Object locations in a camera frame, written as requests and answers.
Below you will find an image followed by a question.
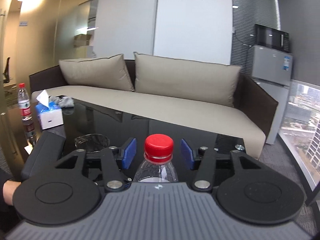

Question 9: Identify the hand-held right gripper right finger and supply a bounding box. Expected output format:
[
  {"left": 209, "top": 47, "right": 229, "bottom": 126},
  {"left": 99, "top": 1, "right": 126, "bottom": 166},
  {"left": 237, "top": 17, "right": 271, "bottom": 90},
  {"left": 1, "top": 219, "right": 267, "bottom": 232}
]
[{"left": 180, "top": 138, "right": 269, "bottom": 192}]

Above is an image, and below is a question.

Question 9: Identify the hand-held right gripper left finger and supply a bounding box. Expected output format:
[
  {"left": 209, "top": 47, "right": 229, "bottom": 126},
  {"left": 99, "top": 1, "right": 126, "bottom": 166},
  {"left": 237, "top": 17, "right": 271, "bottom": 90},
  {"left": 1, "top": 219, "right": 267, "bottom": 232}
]
[{"left": 54, "top": 137, "right": 137, "bottom": 193}]

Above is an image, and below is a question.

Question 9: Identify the red bottle cap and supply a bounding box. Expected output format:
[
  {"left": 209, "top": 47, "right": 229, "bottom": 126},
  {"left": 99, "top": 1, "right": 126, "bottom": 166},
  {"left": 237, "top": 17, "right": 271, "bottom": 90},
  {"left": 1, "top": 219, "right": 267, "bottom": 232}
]
[{"left": 144, "top": 134, "right": 174, "bottom": 159}]

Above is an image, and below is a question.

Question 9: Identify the clear plastic water bottle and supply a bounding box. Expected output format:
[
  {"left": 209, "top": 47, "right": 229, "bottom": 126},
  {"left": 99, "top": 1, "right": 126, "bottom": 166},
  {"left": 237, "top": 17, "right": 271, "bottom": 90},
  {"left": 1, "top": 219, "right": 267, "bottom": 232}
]
[{"left": 133, "top": 152, "right": 179, "bottom": 183}]

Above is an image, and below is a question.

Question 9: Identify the clear glass mug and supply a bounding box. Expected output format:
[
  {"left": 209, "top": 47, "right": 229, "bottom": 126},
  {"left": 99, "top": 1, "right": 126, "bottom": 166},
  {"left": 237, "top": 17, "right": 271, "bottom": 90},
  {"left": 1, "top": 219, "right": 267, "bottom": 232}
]
[{"left": 75, "top": 133, "right": 111, "bottom": 153}]

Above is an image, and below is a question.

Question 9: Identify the person's left forearm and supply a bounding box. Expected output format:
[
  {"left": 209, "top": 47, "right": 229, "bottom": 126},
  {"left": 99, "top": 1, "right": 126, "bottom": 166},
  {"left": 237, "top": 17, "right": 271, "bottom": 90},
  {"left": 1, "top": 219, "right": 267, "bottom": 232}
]
[{"left": 0, "top": 169, "right": 14, "bottom": 207}]

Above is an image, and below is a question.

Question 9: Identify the full water bottle red label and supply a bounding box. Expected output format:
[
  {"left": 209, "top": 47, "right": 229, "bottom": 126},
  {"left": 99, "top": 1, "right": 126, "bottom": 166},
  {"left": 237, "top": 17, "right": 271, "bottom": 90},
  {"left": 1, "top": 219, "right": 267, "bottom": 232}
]
[{"left": 17, "top": 83, "right": 32, "bottom": 121}]

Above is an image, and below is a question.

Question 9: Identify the person's left hand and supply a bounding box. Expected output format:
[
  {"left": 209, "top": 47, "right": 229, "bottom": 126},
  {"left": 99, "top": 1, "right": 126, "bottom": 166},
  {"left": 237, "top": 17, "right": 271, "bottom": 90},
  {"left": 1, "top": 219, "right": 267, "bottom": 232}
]
[{"left": 3, "top": 180, "right": 22, "bottom": 206}]

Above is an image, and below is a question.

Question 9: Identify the blue white tissue box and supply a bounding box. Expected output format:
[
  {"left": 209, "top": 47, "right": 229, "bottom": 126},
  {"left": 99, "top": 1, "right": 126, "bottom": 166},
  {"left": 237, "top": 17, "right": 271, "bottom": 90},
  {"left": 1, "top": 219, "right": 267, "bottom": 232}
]
[{"left": 35, "top": 89, "right": 64, "bottom": 130}]

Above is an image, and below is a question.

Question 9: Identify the brown beige sofa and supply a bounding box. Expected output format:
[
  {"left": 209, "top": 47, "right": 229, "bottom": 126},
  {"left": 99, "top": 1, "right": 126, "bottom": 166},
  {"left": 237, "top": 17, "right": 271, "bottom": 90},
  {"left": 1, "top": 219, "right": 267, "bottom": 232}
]
[{"left": 29, "top": 52, "right": 279, "bottom": 161}]

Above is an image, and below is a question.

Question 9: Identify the grey crumpled cloth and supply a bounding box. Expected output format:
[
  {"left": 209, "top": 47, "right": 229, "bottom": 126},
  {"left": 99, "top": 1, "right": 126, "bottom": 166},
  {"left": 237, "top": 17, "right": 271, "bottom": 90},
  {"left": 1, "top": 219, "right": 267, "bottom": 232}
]
[{"left": 51, "top": 96, "right": 76, "bottom": 109}]

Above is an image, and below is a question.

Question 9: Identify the large beige cushion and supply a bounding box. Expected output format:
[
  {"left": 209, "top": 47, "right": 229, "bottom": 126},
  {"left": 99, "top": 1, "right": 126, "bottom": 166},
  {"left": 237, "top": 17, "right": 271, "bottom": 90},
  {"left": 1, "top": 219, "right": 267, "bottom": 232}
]
[{"left": 133, "top": 52, "right": 242, "bottom": 109}]

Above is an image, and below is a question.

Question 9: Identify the small beige cushion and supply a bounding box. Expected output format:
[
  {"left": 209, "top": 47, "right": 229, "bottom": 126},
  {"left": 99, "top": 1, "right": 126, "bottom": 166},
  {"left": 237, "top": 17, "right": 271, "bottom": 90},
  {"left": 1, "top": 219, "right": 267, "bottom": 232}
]
[{"left": 59, "top": 54, "right": 135, "bottom": 92}]

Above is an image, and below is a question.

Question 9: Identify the black office chair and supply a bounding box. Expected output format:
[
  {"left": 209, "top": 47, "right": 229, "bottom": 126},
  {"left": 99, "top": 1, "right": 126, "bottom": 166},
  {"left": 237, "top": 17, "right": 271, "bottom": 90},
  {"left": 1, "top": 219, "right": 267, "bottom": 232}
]
[{"left": 2, "top": 57, "right": 11, "bottom": 84}]

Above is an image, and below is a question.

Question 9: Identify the cardboard box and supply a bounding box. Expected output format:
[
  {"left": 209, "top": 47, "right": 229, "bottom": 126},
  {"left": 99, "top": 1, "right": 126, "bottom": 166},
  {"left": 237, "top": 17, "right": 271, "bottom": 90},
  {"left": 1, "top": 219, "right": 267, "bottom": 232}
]
[{"left": 73, "top": 34, "right": 92, "bottom": 48}]

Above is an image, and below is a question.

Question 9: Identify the silver fridge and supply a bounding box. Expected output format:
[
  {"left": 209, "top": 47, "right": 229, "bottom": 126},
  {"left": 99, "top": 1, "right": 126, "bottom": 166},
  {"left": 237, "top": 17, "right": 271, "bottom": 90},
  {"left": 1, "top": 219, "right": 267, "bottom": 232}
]
[{"left": 250, "top": 44, "right": 294, "bottom": 145}]

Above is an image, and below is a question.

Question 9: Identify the black microwave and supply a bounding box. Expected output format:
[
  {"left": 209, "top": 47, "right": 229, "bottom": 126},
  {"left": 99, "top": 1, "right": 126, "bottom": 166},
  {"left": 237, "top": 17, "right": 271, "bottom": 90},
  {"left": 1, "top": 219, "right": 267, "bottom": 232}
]
[{"left": 254, "top": 24, "right": 291, "bottom": 54}]

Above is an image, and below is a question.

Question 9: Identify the black power cable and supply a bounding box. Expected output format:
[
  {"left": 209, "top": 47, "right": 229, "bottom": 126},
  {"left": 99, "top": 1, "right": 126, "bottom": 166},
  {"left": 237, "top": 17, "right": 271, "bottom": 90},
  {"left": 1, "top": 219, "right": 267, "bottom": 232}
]
[{"left": 233, "top": 29, "right": 255, "bottom": 48}]

